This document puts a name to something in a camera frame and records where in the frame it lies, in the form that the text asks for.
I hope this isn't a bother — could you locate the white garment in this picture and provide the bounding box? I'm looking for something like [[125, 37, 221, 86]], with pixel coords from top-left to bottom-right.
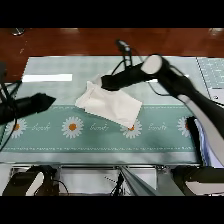
[[74, 73, 144, 130]]

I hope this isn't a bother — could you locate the black garment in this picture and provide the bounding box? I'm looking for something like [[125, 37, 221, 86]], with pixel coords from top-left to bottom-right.
[[185, 115, 203, 165]]

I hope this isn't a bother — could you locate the blue striped garment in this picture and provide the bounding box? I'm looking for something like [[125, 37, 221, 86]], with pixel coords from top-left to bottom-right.
[[194, 118, 218, 167]]

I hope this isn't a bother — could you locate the black cable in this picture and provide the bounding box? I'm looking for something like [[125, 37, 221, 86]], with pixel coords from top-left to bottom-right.
[[0, 79, 23, 153], [145, 79, 178, 98]]

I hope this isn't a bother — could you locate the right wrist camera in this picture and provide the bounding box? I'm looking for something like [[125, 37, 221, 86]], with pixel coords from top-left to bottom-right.
[[114, 38, 133, 69]]

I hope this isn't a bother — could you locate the silver frame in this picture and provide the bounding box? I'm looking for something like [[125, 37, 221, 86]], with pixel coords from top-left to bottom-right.
[[0, 161, 224, 197]]

